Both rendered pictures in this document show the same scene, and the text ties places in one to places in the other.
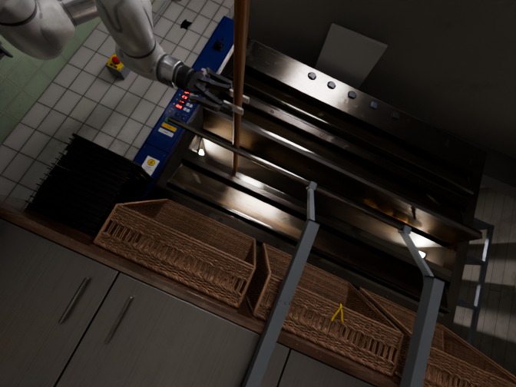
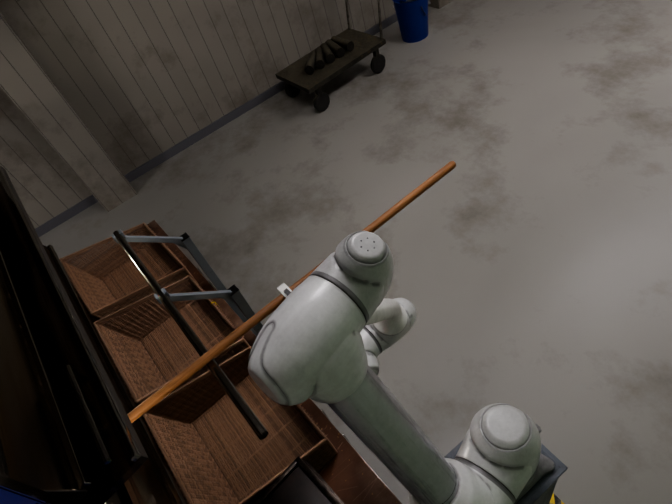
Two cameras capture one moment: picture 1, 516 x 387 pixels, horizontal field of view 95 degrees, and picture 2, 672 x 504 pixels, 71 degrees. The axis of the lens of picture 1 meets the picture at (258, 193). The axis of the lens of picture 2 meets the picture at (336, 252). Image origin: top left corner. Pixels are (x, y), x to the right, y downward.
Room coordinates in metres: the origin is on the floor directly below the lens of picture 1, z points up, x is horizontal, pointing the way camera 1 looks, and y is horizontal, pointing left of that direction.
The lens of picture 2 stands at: (0.90, 1.19, 2.38)
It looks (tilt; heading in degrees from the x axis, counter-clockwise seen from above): 47 degrees down; 247
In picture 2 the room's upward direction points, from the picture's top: 21 degrees counter-clockwise
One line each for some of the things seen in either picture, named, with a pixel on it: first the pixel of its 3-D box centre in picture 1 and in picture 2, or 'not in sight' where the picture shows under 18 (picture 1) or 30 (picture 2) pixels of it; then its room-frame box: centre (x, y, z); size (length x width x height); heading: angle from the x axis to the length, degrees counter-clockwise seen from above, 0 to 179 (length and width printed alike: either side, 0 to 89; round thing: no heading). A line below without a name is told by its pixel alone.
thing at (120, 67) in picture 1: (119, 66); not in sight; (1.32, 1.10, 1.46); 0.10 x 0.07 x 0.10; 91
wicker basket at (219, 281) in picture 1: (193, 240); (238, 431); (1.11, 0.17, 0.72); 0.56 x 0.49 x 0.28; 91
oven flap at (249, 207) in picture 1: (312, 235); (81, 346); (1.40, -0.40, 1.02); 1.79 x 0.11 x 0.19; 91
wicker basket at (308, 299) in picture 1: (312, 294); (174, 338); (1.13, -0.42, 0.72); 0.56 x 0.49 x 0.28; 92
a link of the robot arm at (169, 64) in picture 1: (173, 72); not in sight; (0.69, 0.42, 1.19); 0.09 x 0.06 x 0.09; 1
